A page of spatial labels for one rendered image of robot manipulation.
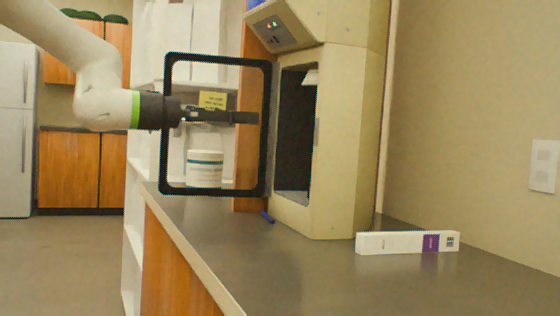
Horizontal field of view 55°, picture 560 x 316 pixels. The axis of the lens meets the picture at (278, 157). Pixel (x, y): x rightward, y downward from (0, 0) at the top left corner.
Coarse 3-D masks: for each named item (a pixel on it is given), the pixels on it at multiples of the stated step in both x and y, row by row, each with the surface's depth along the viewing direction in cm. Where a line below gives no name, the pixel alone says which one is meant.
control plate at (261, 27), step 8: (272, 16) 132; (256, 24) 144; (264, 24) 140; (272, 24) 136; (280, 24) 132; (264, 32) 144; (272, 32) 140; (280, 32) 135; (288, 32) 132; (264, 40) 148; (280, 40) 139; (288, 40) 135; (272, 48) 148
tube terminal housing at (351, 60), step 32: (352, 0) 126; (384, 0) 139; (352, 32) 126; (384, 32) 143; (288, 64) 146; (320, 64) 127; (352, 64) 127; (384, 64) 145; (320, 96) 126; (352, 96) 128; (320, 128) 126; (352, 128) 129; (320, 160) 127; (352, 160) 130; (320, 192) 127; (352, 192) 131; (288, 224) 142; (320, 224) 128; (352, 224) 131
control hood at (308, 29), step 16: (272, 0) 126; (288, 0) 120; (304, 0) 121; (320, 0) 123; (256, 16) 140; (288, 16) 125; (304, 16) 122; (320, 16) 123; (256, 32) 149; (304, 32) 125; (320, 32) 124; (288, 48) 140
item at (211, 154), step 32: (192, 64) 147; (224, 64) 149; (192, 96) 148; (224, 96) 150; (256, 96) 152; (192, 128) 149; (224, 128) 151; (256, 128) 153; (192, 160) 150; (224, 160) 152; (256, 160) 154
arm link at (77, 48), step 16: (0, 0) 102; (16, 0) 104; (32, 0) 107; (0, 16) 104; (16, 16) 105; (32, 16) 108; (48, 16) 110; (64, 16) 115; (16, 32) 109; (32, 32) 110; (48, 32) 111; (64, 32) 114; (80, 32) 118; (48, 48) 114; (64, 48) 115; (80, 48) 118; (96, 48) 121; (112, 48) 125; (80, 64) 120; (96, 64) 121; (112, 64) 123
